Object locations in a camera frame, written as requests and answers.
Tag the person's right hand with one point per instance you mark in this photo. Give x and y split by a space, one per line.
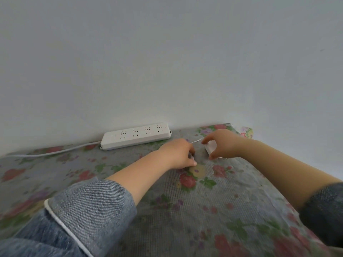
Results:
225 144

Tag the person's left hand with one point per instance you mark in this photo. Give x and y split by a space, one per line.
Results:
175 153

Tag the person's left thumb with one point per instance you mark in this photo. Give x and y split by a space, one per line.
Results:
191 163

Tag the person's right thumb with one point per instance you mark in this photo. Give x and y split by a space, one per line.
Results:
213 154

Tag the white charger adapter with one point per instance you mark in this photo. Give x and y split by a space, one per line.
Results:
209 147

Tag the person's right forearm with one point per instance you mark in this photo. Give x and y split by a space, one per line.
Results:
284 171

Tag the person's left forearm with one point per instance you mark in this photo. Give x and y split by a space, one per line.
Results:
136 175

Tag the pale floral cloth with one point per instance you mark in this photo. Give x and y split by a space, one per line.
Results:
247 132

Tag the grey floral tablecloth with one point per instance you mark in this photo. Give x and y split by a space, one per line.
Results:
203 211

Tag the white power strip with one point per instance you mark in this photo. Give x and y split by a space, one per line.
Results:
139 137

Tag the blue denim right sleeve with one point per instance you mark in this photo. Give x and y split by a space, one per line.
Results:
324 214

